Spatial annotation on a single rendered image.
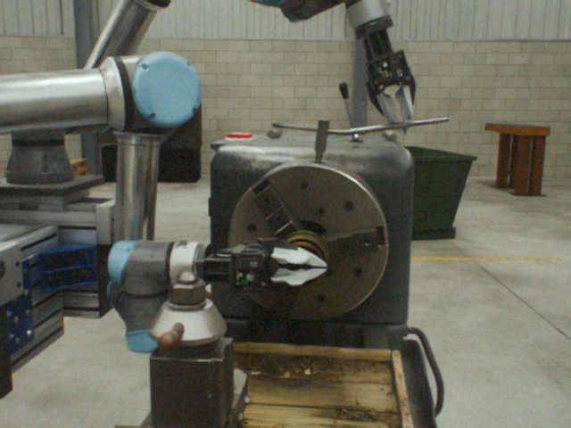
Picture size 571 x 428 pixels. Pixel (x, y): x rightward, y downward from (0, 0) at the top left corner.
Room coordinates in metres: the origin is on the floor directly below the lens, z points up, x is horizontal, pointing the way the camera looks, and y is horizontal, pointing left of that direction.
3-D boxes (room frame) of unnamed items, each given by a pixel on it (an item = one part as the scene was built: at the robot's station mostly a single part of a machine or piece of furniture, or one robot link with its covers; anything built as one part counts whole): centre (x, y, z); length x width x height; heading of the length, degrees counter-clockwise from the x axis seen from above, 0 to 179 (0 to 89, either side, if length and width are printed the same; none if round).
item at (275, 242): (1.01, 0.02, 1.10); 0.09 x 0.02 x 0.05; 83
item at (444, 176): (6.34, -1.22, 0.43); 1.34 x 0.94 x 0.85; 13
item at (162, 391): (0.61, 0.09, 1.07); 0.07 x 0.07 x 0.10; 83
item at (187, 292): (0.60, 0.10, 1.17); 0.04 x 0.04 x 0.03
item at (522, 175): (9.70, -3.61, 0.50); 1.61 x 0.44 x 1.00; 1
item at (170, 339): (0.55, 0.10, 1.13); 0.04 x 0.02 x 0.02; 173
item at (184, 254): (1.01, 0.16, 1.08); 0.08 x 0.05 x 0.08; 173
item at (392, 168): (1.61, -0.08, 1.06); 0.59 x 0.48 x 0.39; 173
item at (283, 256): (0.99, -0.03, 1.10); 0.09 x 0.06 x 0.03; 83
